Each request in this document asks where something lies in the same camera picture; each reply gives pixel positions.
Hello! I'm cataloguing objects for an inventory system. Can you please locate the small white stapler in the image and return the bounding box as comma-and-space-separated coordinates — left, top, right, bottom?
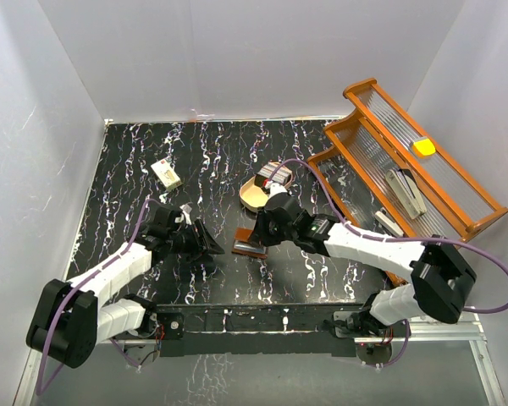
374, 210, 404, 238

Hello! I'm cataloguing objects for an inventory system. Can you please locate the yellow sticky note block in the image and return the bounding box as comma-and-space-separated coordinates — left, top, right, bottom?
411, 137, 437, 159

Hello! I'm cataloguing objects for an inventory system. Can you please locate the large grey black stapler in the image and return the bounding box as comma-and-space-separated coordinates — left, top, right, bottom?
384, 168, 427, 220

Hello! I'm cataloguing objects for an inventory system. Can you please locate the beige oval plastic tray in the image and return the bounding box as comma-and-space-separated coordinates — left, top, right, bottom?
239, 162, 294, 213

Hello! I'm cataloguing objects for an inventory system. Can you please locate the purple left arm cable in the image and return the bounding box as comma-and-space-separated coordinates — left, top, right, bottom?
34, 197, 166, 397

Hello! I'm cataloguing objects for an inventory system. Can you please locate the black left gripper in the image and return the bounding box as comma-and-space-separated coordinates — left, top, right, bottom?
168, 219, 224, 266

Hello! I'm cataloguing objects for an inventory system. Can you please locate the orange wooden tiered rack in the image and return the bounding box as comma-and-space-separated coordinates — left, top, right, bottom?
307, 78, 508, 242

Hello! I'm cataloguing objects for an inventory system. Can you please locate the white staples box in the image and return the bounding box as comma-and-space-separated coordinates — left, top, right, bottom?
151, 159, 182, 191

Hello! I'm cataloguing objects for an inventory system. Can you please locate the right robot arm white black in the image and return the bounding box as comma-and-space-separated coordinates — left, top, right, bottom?
249, 193, 477, 336

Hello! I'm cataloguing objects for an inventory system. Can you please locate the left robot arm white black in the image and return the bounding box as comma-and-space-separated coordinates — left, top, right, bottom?
25, 206, 224, 368

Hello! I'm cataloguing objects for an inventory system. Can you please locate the black base rail with mounts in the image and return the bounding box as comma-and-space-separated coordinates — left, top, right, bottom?
140, 304, 410, 360

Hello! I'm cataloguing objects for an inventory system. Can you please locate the orange leather card holder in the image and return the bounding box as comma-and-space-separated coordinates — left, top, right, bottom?
231, 228, 268, 259

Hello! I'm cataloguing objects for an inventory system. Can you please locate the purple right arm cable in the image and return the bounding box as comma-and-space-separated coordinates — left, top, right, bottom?
270, 158, 508, 369

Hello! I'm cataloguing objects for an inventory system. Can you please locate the aluminium frame profile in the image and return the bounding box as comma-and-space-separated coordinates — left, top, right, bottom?
14, 315, 505, 405

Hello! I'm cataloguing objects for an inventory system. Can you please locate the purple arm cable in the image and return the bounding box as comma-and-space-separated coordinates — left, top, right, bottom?
34, 197, 166, 397
270, 158, 508, 369

